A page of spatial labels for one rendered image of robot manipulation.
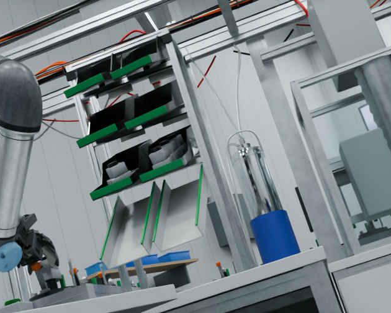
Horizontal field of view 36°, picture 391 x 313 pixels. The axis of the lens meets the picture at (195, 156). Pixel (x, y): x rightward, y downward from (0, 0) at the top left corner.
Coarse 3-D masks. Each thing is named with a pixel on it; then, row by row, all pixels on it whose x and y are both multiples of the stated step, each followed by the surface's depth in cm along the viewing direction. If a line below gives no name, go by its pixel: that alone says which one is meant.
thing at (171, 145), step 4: (164, 140) 175; (168, 140) 175; (172, 140) 177; (160, 144) 175; (164, 144) 174; (168, 144) 173; (172, 144) 175; (168, 148) 174; (172, 148) 174; (176, 148) 177; (172, 152) 174; (176, 152) 175; (180, 152) 178; (172, 156) 173; (176, 156) 174; (180, 156) 177
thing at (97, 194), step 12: (144, 144) 184; (120, 156) 194; (132, 156) 193; (144, 156) 180; (132, 168) 194; (144, 168) 177; (120, 180) 166; (132, 180) 166; (96, 192) 168; (108, 192) 167
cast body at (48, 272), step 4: (44, 256) 174; (44, 260) 173; (40, 264) 173; (44, 264) 173; (44, 268) 173; (48, 268) 171; (52, 268) 172; (56, 268) 175; (44, 272) 171; (48, 272) 171; (52, 272) 171; (56, 272) 174; (60, 272) 176; (44, 276) 171; (48, 276) 171; (52, 276) 170; (56, 276) 173; (60, 276) 175; (48, 280) 172; (56, 280) 175
